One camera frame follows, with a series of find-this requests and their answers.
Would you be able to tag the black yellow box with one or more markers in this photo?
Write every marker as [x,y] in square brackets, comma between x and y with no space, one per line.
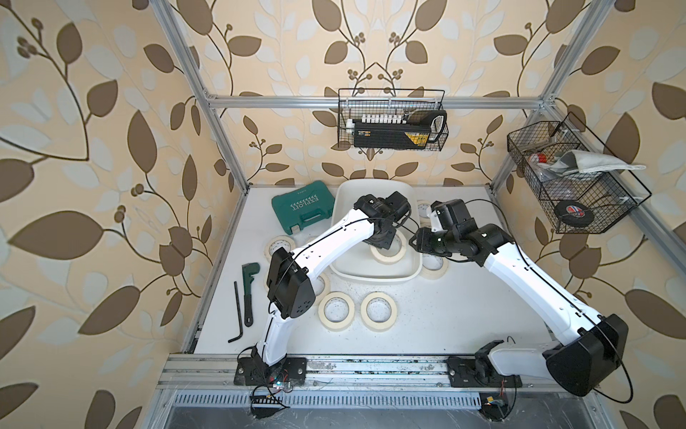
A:
[391,136]

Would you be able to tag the aluminium frame post right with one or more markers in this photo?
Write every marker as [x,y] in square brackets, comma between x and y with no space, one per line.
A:
[583,20]

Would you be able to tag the black wire basket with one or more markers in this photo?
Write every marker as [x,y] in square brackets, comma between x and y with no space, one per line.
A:
[611,195]
[388,105]

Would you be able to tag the white plastic storage box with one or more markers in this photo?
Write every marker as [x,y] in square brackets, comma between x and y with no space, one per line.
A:
[359,263]

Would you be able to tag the aluminium frame post left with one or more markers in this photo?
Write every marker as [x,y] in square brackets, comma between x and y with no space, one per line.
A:
[164,14]

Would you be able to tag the black wire basket right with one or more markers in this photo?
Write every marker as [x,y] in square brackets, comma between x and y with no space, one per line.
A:
[611,195]

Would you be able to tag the cream tape roll three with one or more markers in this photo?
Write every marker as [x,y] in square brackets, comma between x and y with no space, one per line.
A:
[282,241]

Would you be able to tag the black tape roll red label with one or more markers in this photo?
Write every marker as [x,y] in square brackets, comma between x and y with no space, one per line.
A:
[574,214]

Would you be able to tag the cream tape roll five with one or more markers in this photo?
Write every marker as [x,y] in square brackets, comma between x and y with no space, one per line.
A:
[424,211]

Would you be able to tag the grey cloth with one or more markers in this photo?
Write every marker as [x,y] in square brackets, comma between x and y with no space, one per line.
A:
[575,162]

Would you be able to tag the cream tape roll two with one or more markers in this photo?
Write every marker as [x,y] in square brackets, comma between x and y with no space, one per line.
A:
[399,252]

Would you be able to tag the cream tape roll one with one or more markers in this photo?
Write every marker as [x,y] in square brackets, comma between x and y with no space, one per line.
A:
[379,312]

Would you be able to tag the aluminium frame post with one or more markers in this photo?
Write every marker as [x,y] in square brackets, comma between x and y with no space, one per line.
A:
[164,14]
[583,20]

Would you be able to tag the green tool case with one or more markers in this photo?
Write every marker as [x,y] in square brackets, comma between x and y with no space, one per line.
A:
[298,209]

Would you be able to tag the green pipe wrench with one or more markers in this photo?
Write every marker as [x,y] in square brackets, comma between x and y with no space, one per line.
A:
[249,271]

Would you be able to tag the cream tape roll four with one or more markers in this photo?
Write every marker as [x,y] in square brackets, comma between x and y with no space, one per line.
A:
[321,286]

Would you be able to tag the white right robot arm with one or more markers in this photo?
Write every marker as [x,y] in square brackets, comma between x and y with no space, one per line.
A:
[586,347]

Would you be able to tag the cream tape roll ten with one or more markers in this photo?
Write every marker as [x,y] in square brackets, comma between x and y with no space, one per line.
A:
[433,267]

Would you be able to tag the black wire basket back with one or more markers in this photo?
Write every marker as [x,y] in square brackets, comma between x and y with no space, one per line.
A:
[388,105]

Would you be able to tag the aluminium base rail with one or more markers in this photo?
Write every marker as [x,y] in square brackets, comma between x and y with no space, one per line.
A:
[342,372]

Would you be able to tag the black hex key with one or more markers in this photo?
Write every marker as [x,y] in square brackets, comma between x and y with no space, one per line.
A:
[238,315]

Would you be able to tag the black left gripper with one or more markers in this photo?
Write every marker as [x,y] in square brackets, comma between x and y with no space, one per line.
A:
[387,248]

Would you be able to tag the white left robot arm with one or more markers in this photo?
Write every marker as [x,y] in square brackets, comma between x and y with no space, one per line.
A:
[290,292]

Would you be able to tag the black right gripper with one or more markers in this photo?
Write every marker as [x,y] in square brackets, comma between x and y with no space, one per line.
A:
[422,243]

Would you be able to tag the cream tape roll seven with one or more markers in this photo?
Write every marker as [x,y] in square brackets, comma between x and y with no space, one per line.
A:
[337,311]

